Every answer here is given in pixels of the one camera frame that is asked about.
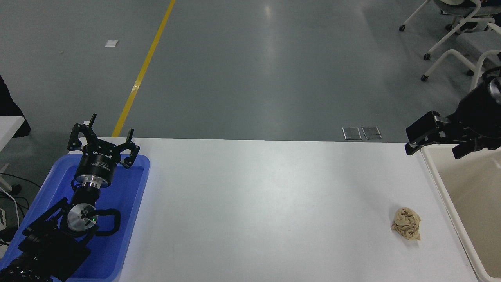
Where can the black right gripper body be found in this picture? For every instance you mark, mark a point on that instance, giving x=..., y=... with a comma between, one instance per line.
x=465, y=125

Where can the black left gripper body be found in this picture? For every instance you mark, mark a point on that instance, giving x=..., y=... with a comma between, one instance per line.
x=97, y=162

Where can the tan paper ball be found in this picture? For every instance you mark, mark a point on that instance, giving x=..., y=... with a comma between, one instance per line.
x=407, y=224

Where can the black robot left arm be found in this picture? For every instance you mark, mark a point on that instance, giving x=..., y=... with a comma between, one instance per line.
x=47, y=250

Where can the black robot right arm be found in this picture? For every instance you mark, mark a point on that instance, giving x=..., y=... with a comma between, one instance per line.
x=483, y=103

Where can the blue plastic tray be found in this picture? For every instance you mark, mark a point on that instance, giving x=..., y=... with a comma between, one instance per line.
x=125, y=203

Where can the metal floor plate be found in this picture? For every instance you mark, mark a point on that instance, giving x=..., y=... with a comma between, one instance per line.
x=372, y=132
x=352, y=133

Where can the large pale bin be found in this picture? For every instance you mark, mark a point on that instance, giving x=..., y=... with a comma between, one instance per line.
x=469, y=203

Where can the small white side table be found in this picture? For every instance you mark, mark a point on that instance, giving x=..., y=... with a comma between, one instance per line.
x=8, y=127

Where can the person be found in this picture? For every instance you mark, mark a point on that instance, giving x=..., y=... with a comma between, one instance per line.
x=9, y=105

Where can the white paper scrap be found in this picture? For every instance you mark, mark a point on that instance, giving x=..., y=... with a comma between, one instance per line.
x=111, y=43

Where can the white chair grey round seat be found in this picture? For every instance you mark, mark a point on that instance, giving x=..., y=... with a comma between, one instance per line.
x=456, y=7

